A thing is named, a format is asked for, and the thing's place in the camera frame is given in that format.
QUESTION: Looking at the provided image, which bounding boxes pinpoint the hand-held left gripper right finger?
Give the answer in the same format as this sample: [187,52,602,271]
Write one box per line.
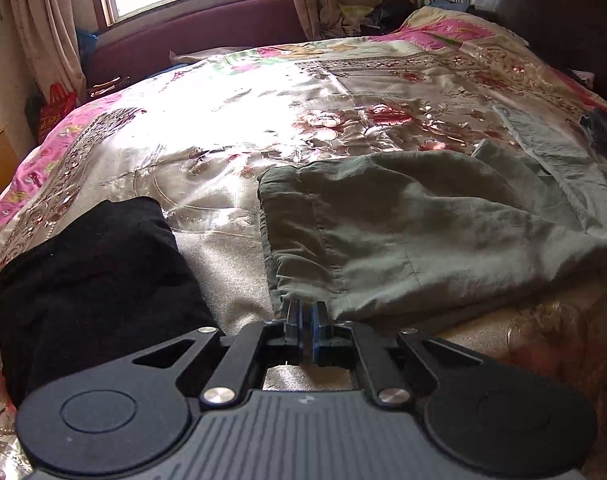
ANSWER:
[303,300,484,406]

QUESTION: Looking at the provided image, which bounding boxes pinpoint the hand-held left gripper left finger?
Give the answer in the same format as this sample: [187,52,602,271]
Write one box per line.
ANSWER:
[131,299,304,408]

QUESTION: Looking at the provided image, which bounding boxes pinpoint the olive green pants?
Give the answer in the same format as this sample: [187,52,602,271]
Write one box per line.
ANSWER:
[258,140,607,323]

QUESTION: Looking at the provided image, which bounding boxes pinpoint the black folded cloth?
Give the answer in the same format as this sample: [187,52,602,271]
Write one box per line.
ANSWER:
[0,196,227,406]

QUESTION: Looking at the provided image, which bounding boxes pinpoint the floral satin bedspread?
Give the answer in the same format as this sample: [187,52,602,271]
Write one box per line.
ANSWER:
[0,7,607,480]

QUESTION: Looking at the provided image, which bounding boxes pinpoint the beige cushion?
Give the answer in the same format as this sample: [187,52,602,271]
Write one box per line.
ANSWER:
[170,47,254,66]

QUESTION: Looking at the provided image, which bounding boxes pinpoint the grey cloth garment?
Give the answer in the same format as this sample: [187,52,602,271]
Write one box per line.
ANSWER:
[492,102,607,241]

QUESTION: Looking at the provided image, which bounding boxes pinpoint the maroon window seat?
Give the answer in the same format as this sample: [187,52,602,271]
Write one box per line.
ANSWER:
[86,0,309,93]

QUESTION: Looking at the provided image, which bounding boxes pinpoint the pale yellow cloth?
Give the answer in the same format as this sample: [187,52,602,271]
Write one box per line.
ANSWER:
[339,4,379,36]

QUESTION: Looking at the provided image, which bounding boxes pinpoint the red bag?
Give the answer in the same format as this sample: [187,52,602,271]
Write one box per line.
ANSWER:
[38,80,79,143]

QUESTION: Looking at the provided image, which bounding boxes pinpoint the black cloth heap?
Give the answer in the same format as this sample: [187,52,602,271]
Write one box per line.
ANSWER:
[371,0,424,36]

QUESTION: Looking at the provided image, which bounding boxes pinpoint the dark blue cloth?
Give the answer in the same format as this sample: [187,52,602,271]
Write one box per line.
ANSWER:
[578,107,607,163]

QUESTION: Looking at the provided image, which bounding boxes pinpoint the blue plastic bag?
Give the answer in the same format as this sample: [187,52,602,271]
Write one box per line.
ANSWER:
[76,27,99,68]

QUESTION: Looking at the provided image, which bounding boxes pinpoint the dark headboard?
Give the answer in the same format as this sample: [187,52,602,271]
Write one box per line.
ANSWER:
[446,0,607,111]

